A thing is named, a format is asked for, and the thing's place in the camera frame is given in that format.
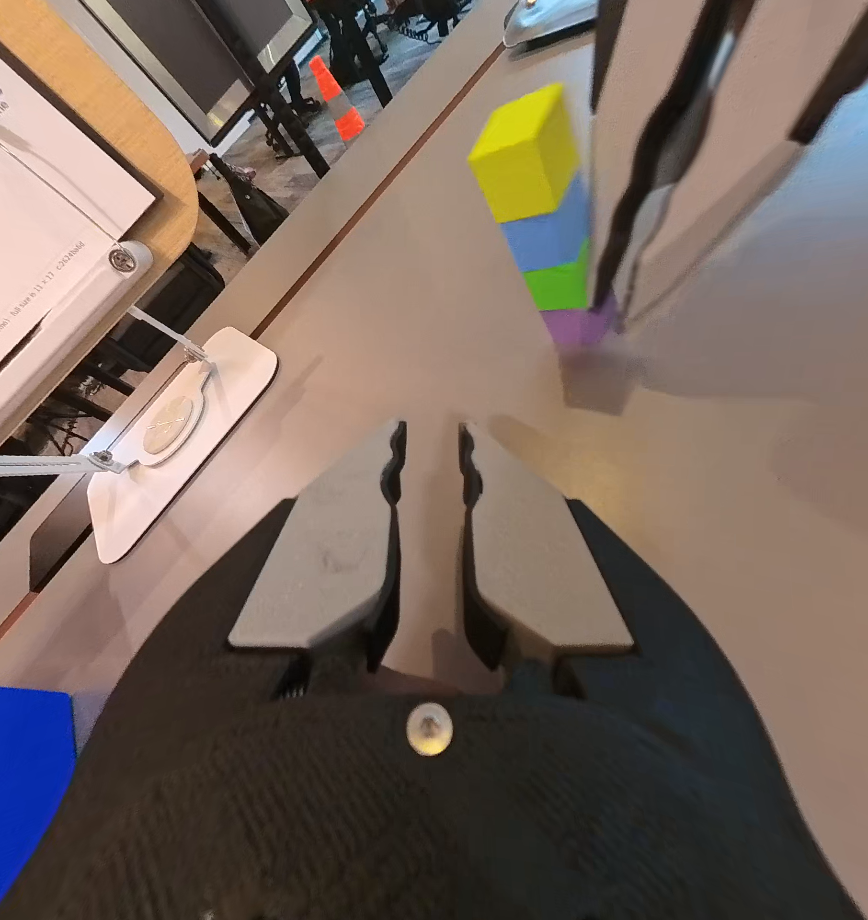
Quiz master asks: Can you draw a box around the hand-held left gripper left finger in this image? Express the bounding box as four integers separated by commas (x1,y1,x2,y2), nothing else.
227,420,408,673

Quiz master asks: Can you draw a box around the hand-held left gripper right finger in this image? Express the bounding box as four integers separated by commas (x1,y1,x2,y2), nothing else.
457,422,635,669

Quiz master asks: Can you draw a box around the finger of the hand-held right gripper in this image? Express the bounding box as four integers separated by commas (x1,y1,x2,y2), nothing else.
591,0,726,311
616,0,868,335

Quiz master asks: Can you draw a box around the yellow foam cube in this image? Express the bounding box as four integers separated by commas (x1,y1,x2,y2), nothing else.
468,82,582,224

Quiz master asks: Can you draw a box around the blue foam cube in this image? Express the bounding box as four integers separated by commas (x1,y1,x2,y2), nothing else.
500,172,593,274

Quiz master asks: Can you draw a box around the green foam cube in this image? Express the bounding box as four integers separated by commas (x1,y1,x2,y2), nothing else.
524,237,593,311

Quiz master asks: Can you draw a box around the purple foam cube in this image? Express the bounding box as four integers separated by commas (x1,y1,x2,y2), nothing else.
542,291,618,347

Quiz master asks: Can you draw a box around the silver closed laptop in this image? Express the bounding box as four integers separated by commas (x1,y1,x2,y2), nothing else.
503,0,599,50

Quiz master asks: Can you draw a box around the wooden board document stand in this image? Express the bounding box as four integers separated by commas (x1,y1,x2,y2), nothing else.
0,0,278,564

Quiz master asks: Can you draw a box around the orange striped traffic cone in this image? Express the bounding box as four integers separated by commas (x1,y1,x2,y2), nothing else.
308,56,366,142

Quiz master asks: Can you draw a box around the black framed table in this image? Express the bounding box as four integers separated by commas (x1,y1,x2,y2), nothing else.
251,0,393,181

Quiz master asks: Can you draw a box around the black bag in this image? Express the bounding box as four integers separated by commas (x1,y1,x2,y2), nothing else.
222,169,291,245

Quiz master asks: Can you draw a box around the blue plastic bin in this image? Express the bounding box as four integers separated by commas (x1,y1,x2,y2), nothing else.
0,683,76,920

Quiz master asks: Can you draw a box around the grey framed rolling board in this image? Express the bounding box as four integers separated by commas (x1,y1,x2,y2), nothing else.
49,0,316,148

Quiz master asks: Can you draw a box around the black table cable flap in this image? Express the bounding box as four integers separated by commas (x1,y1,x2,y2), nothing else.
30,496,99,594

